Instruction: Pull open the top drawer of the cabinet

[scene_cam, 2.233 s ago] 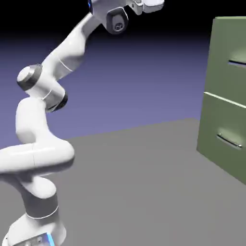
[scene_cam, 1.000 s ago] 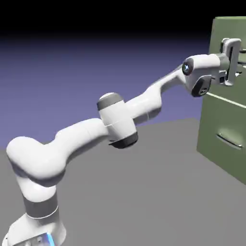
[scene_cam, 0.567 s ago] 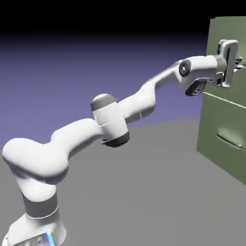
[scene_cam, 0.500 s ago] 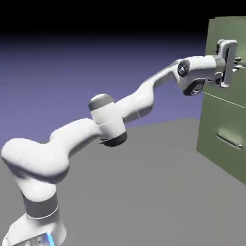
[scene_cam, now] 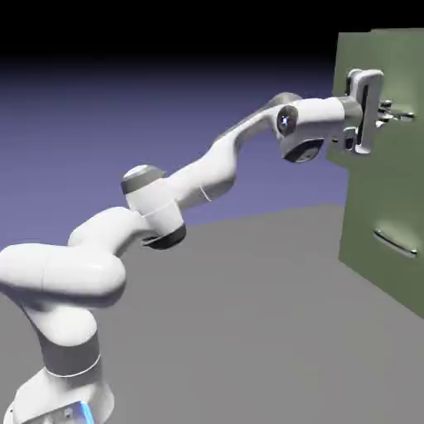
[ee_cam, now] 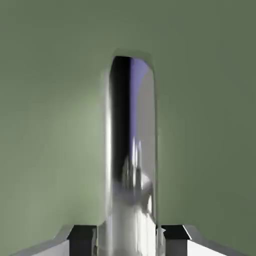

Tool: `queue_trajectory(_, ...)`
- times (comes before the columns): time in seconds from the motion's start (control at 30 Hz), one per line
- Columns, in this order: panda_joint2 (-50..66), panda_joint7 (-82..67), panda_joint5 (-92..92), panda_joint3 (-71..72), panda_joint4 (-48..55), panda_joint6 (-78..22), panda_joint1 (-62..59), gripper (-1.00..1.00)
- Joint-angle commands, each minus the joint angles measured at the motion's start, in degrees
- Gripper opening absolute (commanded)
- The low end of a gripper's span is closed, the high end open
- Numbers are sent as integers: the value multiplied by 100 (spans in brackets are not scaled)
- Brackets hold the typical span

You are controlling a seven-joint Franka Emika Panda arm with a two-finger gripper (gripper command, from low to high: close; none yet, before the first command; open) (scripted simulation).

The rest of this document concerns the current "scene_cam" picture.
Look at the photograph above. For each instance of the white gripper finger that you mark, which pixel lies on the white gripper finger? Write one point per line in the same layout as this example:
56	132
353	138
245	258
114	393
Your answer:
384	104
383	121

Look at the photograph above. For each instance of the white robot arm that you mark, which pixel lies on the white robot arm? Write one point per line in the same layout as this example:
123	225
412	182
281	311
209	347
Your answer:
205	172

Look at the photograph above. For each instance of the green drawer front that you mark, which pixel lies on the green drawer front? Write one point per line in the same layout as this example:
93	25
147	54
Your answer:
381	205
397	56

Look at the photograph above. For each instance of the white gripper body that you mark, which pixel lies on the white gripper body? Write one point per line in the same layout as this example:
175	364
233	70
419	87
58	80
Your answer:
372	99

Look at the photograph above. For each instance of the green cabinet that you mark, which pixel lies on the green cabinet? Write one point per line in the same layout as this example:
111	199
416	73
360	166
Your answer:
371	180

